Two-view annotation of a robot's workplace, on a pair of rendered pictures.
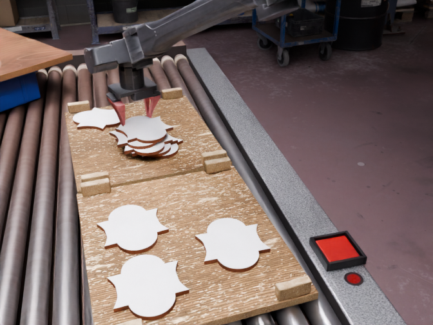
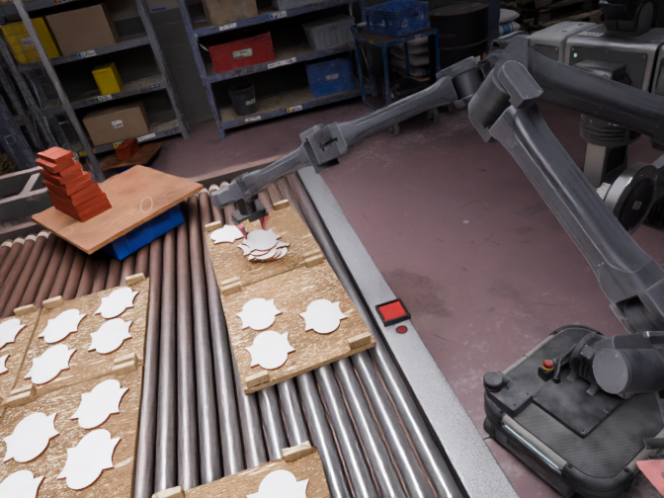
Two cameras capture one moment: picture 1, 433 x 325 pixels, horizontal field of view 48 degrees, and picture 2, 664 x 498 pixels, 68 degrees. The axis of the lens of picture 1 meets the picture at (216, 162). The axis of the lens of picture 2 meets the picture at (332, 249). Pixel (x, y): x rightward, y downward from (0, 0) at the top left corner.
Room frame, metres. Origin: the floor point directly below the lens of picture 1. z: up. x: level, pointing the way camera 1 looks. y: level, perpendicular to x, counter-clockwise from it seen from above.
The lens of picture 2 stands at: (-0.34, -0.17, 1.85)
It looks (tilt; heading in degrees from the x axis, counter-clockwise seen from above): 34 degrees down; 5
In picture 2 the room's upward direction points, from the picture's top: 11 degrees counter-clockwise
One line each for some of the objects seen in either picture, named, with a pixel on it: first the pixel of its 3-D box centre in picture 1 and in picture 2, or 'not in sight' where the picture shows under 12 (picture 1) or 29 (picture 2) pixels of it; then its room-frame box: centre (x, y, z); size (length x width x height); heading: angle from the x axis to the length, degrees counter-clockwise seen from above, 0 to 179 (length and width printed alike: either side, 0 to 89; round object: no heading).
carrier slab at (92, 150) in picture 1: (140, 137); (260, 245); (1.10, 0.19, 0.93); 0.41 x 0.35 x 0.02; 18
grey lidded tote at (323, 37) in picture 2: not in sight; (329, 32); (5.40, -0.13, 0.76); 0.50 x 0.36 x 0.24; 109
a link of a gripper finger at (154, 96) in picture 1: (142, 103); (257, 221); (1.11, 0.18, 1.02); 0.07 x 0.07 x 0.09; 32
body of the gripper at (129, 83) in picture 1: (131, 77); (246, 206); (1.09, 0.20, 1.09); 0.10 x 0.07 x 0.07; 122
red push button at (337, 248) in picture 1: (337, 251); (392, 312); (0.67, -0.22, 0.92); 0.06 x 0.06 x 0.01; 14
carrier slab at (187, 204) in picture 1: (181, 239); (290, 317); (0.70, 0.07, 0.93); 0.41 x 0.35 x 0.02; 17
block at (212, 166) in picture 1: (217, 165); (313, 261); (0.93, 0.00, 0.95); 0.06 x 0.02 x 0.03; 107
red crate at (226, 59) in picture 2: not in sight; (240, 49); (5.22, 0.83, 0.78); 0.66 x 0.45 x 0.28; 103
